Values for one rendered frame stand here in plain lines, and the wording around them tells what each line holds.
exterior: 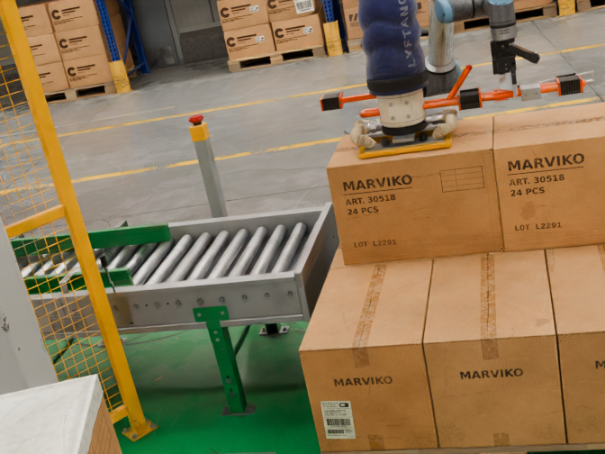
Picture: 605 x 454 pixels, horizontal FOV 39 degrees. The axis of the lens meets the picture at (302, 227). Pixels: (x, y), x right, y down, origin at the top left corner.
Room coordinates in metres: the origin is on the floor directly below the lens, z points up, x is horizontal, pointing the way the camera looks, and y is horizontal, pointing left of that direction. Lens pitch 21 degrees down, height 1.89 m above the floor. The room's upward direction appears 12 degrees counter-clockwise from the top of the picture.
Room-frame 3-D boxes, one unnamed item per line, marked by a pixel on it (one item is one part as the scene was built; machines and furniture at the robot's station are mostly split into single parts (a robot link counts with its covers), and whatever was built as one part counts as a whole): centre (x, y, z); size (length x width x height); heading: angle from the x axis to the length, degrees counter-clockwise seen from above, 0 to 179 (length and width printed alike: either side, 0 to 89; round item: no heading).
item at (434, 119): (3.08, -0.45, 1.01); 0.34 x 0.25 x 0.06; 76
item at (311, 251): (3.19, -0.04, 0.58); 0.70 x 0.03 x 0.06; 164
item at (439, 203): (3.08, -0.47, 0.74); 0.60 x 0.40 x 0.40; 74
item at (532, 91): (2.97, -0.90, 1.07); 0.07 x 0.07 x 0.04; 76
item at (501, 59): (2.99, -0.83, 1.21); 0.09 x 0.08 x 0.12; 75
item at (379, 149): (2.99, -0.43, 0.97); 0.34 x 0.10 x 0.05; 76
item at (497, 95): (3.15, -0.67, 1.08); 0.93 x 0.30 x 0.04; 76
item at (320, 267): (3.19, -0.04, 0.47); 0.70 x 0.03 x 0.15; 164
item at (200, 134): (3.83, 0.37, 0.50); 0.07 x 0.07 x 1.00; 74
